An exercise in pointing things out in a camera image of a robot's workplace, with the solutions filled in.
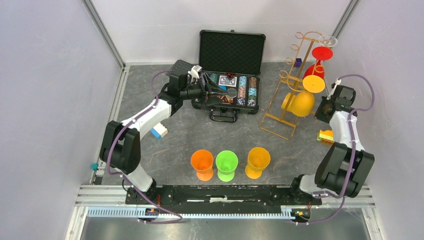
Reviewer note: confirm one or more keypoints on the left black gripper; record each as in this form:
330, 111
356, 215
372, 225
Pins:
215, 90

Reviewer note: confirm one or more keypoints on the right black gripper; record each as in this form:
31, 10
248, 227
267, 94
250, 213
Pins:
318, 114

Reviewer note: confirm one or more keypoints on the yellow wine glass back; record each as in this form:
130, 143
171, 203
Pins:
304, 101

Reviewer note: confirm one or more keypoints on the yellow wine glass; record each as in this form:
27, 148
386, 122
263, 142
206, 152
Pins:
304, 101
287, 102
258, 159

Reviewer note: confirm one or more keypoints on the gold wine glass rack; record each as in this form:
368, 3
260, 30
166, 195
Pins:
280, 122

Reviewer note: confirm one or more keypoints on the red plastic wine glass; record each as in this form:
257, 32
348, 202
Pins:
321, 54

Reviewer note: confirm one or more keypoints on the clear wine glass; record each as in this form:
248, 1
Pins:
328, 41

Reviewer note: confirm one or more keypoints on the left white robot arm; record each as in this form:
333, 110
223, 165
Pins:
121, 144

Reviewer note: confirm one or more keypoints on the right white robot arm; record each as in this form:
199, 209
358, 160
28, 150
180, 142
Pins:
346, 165

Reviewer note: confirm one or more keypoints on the orange plastic wine glass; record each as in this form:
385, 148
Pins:
202, 161

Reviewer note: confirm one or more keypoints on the green plastic wine glass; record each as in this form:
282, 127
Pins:
226, 162

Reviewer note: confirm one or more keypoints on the playing card deck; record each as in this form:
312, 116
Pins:
224, 80

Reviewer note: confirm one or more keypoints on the orange green toy brick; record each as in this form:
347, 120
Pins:
326, 137

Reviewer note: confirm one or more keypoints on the black poker chip case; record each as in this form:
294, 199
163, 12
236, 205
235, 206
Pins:
232, 54

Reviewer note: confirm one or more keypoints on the dark grey foam pad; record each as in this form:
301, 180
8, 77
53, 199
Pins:
181, 64

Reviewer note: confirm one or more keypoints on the purple small block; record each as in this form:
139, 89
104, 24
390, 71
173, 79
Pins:
298, 62

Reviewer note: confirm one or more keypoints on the blue white toy brick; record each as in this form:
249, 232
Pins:
159, 131

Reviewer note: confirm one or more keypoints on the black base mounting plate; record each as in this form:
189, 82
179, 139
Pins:
222, 199

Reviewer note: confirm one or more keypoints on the teal small object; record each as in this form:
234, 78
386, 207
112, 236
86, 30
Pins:
94, 166

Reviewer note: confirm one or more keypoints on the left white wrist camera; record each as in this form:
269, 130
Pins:
194, 74

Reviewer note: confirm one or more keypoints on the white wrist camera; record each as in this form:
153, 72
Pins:
194, 74
333, 88

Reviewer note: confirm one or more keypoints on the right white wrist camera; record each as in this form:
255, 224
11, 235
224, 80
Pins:
333, 88

